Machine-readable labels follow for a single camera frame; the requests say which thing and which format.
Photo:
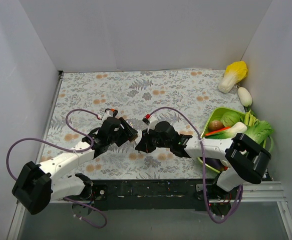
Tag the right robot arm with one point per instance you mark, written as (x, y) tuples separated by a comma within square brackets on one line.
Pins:
[(247, 159)]

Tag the green leafy lettuce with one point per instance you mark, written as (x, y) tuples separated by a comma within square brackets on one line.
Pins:
[(258, 130)]

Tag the brown kiwi potato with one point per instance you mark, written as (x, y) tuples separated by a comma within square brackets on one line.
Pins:
[(215, 125)]

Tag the yellow white napa cabbage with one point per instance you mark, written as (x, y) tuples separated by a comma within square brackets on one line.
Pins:
[(233, 74)]

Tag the orange carrot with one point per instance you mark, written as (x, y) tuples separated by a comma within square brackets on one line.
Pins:
[(216, 131)]

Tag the white bok choy stalk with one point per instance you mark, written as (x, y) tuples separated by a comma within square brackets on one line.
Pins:
[(238, 127)]

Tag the white radish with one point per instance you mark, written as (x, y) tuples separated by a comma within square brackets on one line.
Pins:
[(244, 96)]

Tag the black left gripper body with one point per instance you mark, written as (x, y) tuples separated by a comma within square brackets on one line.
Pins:
[(124, 130)]

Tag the green plastic basket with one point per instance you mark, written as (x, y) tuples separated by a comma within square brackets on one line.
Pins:
[(216, 115)]

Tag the orange black padlock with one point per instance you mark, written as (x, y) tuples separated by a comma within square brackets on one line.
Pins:
[(110, 112)]

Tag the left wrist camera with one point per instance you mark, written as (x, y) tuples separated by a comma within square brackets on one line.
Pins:
[(104, 117)]

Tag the floral table mat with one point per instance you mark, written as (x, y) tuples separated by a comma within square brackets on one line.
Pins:
[(184, 98)]

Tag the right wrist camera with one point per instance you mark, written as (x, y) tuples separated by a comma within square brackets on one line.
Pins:
[(150, 121)]

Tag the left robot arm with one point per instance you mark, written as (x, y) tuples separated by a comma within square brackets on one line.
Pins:
[(38, 184)]

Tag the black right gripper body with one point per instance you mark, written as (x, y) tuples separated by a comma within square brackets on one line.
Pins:
[(148, 139)]

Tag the green round cabbage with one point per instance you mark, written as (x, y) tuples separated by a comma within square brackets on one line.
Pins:
[(230, 118)]

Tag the purple eggplant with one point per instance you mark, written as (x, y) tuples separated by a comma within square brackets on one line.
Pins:
[(215, 164)]

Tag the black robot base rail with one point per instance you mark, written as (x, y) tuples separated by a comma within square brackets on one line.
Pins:
[(147, 194)]

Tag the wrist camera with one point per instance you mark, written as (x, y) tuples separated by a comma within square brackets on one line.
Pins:
[(104, 117), (150, 121)]

